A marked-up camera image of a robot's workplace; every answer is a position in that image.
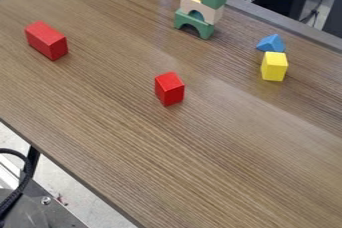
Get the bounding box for red cube block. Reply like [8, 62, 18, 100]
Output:
[153, 71, 188, 107]

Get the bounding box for green arch block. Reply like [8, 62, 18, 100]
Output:
[172, 8, 217, 41]

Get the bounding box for cream arch block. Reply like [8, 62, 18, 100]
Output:
[179, 0, 226, 26]

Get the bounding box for blue triangular block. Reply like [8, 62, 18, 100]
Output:
[255, 33, 288, 53]

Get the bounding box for red rectangular block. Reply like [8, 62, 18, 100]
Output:
[24, 20, 70, 62]

